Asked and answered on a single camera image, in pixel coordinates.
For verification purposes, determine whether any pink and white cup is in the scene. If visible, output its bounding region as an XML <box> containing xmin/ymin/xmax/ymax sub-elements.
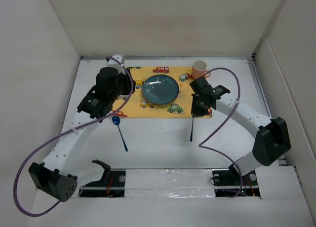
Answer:
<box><xmin>192</xmin><ymin>60</ymin><xmax>210</xmax><ymax>79</ymax></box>

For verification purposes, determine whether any yellow car-print cloth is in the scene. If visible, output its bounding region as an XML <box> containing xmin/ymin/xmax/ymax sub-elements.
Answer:
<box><xmin>112</xmin><ymin>66</ymin><xmax>193</xmax><ymax>118</ymax></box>

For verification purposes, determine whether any blue metal spoon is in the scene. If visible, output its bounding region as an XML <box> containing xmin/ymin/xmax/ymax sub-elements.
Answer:
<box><xmin>112</xmin><ymin>116</ymin><xmax>128</xmax><ymax>152</ymax></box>

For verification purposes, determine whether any blue metal fork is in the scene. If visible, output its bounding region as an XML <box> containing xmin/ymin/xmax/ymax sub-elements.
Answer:
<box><xmin>190</xmin><ymin>116</ymin><xmax>195</xmax><ymax>142</ymax></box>

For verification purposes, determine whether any dark teal ceramic plate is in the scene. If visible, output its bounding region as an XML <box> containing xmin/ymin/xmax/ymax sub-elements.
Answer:
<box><xmin>142</xmin><ymin>74</ymin><xmax>180</xmax><ymax>105</ymax></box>

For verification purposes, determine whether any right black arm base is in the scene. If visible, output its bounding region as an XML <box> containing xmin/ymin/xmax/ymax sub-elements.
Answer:
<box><xmin>208</xmin><ymin>169</ymin><xmax>261</xmax><ymax>197</ymax></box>

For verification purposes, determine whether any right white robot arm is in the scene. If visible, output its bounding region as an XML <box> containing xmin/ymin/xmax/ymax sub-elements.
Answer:
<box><xmin>190</xmin><ymin>77</ymin><xmax>291</xmax><ymax>185</ymax></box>

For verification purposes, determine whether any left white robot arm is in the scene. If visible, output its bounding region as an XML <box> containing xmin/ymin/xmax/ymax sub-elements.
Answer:
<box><xmin>29</xmin><ymin>54</ymin><xmax>134</xmax><ymax>202</ymax></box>

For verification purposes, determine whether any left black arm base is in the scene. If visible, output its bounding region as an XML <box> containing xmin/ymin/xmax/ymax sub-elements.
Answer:
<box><xmin>79</xmin><ymin>159</ymin><xmax>126</xmax><ymax>198</ymax></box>

